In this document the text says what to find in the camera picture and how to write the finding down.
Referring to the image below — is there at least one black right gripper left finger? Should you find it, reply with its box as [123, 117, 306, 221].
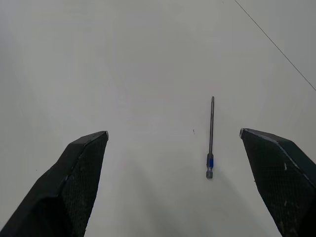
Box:
[0, 130, 110, 237]

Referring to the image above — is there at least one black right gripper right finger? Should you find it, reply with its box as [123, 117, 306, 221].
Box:
[238, 127, 316, 237]

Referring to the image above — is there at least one long blue-banded screwdriver bit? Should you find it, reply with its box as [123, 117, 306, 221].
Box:
[205, 96, 215, 179]

